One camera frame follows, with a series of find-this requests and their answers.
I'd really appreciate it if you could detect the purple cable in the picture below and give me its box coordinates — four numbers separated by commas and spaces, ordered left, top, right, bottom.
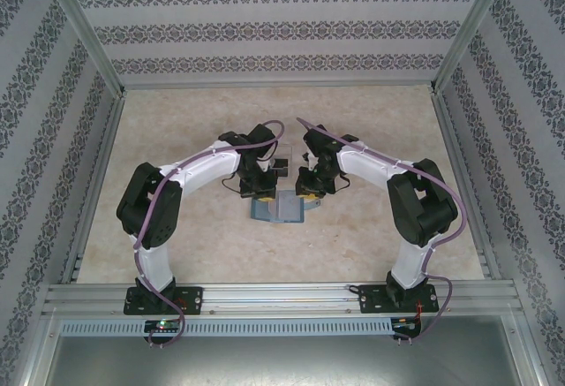
296, 117, 468, 345
132, 119, 286, 348

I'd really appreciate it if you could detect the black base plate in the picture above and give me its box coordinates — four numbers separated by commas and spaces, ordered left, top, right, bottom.
358, 284, 438, 315
125, 286, 205, 316

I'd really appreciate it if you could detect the grey metal panel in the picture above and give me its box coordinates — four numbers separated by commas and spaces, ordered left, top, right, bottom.
43, 335, 538, 386

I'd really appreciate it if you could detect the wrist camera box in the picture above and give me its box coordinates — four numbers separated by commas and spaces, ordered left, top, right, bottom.
245, 123, 275, 153
302, 129, 336, 157

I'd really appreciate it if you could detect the slotted grey cable duct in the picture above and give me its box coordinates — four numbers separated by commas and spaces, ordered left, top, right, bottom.
59, 318, 394, 337

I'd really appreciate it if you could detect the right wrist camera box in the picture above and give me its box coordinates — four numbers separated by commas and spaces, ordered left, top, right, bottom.
302, 129, 336, 157

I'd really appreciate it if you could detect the aluminium frame post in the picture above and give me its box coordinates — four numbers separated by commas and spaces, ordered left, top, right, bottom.
37, 0, 129, 98
428, 0, 529, 95

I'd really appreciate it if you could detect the small circuit board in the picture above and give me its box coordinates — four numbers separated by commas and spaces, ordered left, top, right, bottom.
392, 317, 423, 332
144, 319, 183, 333

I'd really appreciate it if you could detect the aluminium rail beam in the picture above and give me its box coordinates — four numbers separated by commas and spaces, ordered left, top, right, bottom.
41, 283, 520, 316

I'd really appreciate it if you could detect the thin black cable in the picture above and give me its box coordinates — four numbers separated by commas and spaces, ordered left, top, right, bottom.
328, 173, 350, 195
220, 176, 244, 198

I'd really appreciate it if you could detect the blue leather card holder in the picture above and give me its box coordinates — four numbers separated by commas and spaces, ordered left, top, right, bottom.
249, 189, 323, 224

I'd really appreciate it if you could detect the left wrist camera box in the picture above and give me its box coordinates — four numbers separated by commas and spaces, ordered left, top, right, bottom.
245, 123, 275, 153

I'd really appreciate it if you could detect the aluminium side rail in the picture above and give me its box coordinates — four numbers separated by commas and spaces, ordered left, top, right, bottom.
430, 92, 504, 281
59, 92, 129, 285

